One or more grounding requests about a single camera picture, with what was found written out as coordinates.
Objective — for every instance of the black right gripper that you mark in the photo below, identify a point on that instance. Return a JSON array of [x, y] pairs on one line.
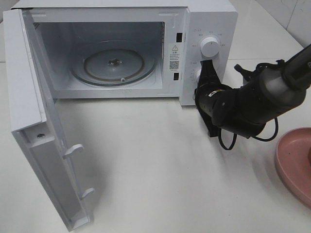
[[218, 104]]

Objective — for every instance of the pink round plate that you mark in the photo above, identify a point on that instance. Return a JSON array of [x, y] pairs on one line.
[[292, 165]]

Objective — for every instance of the white microwave door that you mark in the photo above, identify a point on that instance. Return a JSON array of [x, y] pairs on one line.
[[35, 122]]

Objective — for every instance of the burger with lettuce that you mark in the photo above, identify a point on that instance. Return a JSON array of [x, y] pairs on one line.
[[309, 156]]

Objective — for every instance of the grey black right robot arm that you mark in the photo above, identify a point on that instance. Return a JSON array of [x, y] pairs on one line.
[[269, 91]]

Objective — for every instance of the lower white timer knob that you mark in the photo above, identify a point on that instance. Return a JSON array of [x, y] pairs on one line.
[[197, 75]]

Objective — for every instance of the upper white power knob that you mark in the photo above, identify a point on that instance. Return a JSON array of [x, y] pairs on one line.
[[210, 46]]

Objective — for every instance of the white warning label sticker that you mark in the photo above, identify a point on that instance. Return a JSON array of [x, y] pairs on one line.
[[174, 57]]

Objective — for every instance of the white microwave oven body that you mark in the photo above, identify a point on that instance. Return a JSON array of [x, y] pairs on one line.
[[65, 24]]

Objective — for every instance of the glass microwave turntable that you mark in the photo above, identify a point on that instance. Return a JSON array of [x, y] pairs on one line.
[[113, 63]]

